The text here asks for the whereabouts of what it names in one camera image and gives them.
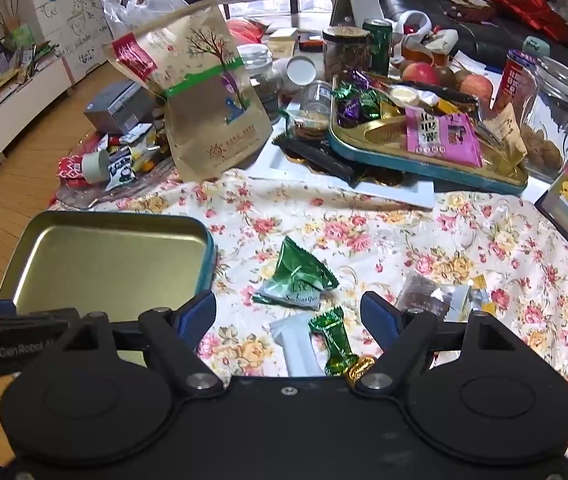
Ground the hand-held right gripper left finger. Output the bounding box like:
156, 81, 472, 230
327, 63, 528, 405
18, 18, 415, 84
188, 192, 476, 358
56, 289, 225, 397

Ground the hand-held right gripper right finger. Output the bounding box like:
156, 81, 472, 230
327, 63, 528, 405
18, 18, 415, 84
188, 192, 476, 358
355, 290, 522, 397

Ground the teal tin with gold inside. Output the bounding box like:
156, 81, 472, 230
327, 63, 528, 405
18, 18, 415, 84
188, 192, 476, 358
0, 210, 216, 322

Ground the clear packet with brown snack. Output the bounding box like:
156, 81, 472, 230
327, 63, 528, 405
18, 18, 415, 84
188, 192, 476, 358
395, 274, 453, 322

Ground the green and gold wrapped candy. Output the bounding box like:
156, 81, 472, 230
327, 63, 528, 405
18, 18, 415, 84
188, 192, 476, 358
309, 309, 361, 377

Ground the floral tablecloth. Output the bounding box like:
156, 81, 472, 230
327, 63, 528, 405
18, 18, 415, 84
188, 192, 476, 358
46, 167, 568, 476

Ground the white snack packet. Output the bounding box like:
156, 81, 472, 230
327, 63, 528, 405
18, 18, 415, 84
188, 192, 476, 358
269, 314, 327, 377

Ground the green snack packet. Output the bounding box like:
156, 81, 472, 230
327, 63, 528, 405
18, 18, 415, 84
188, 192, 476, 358
253, 236, 340, 311

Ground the small clear packet, yellow print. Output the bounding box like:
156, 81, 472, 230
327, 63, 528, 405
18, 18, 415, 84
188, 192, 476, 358
451, 279, 490, 322

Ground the teal tray with gold inside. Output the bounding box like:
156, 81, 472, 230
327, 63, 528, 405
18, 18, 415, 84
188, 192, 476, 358
328, 74, 530, 197

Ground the black snack packet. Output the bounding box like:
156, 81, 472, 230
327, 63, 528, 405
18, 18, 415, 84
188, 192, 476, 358
272, 136, 358, 187

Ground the white rectangular tray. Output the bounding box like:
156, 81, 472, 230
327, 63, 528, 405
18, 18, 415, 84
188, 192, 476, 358
248, 94, 435, 211

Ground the red snack packet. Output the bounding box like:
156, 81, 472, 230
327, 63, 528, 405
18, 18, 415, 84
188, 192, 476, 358
56, 155, 86, 181

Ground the roll of tape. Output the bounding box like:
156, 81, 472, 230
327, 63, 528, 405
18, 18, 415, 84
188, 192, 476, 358
80, 150, 113, 184

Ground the pink snack packet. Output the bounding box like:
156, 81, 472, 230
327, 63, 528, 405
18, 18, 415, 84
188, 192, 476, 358
405, 106, 483, 169

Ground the white low cabinet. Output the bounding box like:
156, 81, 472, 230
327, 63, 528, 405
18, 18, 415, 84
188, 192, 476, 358
0, 54, 74, 198

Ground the brown paper bag, tree print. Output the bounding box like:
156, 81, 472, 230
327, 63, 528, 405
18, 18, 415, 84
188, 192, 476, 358
102, 0, 273, 182

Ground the grey cardboard box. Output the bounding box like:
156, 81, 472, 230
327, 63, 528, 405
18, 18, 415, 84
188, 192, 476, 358
83, 80, 155, 134

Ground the small brown paper packet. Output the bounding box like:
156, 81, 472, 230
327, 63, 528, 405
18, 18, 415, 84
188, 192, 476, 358
480, 104, 528, 162

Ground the glass jar with dark contents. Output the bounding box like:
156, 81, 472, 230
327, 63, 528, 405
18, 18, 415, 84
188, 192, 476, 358
236, 44, 281, 112

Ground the red apple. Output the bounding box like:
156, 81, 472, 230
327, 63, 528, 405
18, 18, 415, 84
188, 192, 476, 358
400, 62, 440, 87
458, 74, 494, 106

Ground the white jar lid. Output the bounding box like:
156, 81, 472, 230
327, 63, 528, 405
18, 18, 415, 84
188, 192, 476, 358
286, 55, 317, 87

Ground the clear jar with brown nuts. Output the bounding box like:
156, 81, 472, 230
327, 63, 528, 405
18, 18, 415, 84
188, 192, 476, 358
321, 26, 371, 92

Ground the green drink can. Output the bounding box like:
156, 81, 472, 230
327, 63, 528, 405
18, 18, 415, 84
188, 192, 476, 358
361, 17, 395, 77

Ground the clear glass jar with cookies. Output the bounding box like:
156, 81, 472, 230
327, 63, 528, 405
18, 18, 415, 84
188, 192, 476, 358
518, 56, 568, 184

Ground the red label snack canister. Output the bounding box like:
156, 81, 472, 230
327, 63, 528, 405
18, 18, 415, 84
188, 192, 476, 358
492, 49, 535, 112

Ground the black sofa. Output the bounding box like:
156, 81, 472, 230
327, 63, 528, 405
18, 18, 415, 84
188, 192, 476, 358
380, 0, 568, 73

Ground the white plastic bag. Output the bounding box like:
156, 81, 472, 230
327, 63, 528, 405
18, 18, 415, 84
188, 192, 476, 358
101, 0, 189, 38

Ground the white standing desk sign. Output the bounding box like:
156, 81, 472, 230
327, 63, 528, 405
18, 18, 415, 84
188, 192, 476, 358
330, 0, 385, 32

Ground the white drawer unit with drawings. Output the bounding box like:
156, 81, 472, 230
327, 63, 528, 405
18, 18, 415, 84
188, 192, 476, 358
3, 0, 111, 83

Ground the red cloth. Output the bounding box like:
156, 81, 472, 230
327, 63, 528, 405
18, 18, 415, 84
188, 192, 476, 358
488, 0, 567, 37

